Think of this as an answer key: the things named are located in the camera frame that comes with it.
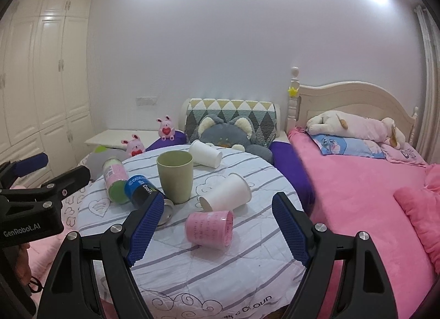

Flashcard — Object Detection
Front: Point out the white paper cup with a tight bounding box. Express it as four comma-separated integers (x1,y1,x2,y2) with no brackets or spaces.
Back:
199,173,251,212
188,139,223,168

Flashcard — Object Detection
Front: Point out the pink bunny plush toy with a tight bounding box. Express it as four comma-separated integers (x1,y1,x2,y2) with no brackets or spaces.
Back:
156,115,175,141
121,134,143,158

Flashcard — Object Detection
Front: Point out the pink fluffy cushion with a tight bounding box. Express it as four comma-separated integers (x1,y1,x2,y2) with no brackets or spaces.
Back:
394,164,440,265

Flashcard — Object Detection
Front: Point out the pink plastic cup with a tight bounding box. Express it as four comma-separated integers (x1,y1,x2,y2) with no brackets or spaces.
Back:
185,210,235,249

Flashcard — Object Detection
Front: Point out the grey cat plush cushion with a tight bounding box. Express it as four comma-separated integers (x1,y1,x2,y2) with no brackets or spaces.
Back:
197,115,276,165

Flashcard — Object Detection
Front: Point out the cream curtain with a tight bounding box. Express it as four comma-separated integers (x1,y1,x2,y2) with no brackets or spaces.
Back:
414,5,440,165

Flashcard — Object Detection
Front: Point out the white nightstand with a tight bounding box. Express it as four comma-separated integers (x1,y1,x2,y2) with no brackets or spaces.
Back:
84,129,183,149

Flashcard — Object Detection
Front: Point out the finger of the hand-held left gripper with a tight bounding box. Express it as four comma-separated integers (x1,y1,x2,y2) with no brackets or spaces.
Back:
0,152,49,190
21,165,92,203

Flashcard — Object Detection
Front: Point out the blue printed pillow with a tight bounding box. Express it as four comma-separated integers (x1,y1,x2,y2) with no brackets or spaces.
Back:
309,134,386,160

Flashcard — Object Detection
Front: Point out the heart printed pink sheet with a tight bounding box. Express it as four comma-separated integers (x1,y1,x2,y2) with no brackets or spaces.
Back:
10,182,104,319

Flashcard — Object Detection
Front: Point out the pink fleece blanket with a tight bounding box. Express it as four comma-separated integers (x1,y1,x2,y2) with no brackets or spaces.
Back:
287,127,440,319

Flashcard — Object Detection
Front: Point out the pink printed pillow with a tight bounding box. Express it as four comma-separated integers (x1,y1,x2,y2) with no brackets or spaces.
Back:
380,142,428,168

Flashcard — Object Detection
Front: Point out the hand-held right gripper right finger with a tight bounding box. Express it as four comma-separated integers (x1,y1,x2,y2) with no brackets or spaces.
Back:
271,192,404,319

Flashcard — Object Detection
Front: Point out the triangle patterned quilted cushion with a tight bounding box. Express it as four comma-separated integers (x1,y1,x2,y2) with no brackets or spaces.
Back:
181,98,281,149

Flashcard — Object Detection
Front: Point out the green cup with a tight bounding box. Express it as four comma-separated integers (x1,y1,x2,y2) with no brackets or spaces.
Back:
156,151,194,204

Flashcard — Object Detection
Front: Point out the cream wardrobe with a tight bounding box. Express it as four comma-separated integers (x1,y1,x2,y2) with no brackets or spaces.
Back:
0,0,95,182

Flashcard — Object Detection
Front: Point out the striped white tablecloth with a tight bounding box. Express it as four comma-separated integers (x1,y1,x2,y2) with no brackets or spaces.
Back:
77,144,306,319

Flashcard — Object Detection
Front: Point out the blue and black can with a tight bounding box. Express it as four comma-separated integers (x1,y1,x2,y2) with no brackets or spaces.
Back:
124,175,160,209

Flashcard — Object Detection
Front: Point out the person's left hand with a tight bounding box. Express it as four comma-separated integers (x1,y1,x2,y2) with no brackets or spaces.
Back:
14,243,33,294

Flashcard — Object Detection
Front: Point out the pink and cream plush dog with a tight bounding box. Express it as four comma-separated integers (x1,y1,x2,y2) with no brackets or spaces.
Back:
306,112,406,148

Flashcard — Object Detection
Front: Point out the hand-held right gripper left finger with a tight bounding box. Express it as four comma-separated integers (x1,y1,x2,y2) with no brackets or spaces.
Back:
37,193,166,319

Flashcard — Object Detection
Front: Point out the pink and green glass jar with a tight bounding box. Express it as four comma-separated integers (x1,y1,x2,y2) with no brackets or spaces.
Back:
103,157,130,204

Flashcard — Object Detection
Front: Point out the cream wooden bed headboard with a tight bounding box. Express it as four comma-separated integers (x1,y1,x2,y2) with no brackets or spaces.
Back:
287,66,420,144

